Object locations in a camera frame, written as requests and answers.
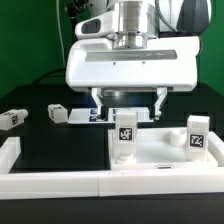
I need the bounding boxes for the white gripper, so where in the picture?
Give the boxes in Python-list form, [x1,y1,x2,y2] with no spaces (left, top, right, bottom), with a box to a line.
[66,36,200,120]

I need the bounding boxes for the white square table top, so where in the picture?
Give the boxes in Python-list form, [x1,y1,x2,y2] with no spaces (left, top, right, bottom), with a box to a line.
[108,128,224,170]

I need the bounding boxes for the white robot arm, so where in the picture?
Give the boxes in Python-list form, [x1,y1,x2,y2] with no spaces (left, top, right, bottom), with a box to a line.
[66,0,212,121]

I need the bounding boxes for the white marker sheet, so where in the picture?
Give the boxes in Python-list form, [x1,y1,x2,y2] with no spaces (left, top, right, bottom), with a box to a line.
[68,107,151,124]

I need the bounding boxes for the white U-shaped fence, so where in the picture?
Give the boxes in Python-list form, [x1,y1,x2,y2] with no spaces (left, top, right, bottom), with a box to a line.
[0,132,224,200]

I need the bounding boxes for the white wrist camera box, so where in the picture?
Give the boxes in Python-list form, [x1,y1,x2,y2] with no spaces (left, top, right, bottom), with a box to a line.
[75,11,114,40]

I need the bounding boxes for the black cable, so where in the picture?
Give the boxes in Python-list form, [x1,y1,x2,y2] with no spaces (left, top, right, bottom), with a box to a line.
[31,67,68,86]

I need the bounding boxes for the white hanging cable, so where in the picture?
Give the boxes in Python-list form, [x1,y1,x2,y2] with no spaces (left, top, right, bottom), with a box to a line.
[55,0,68,68]

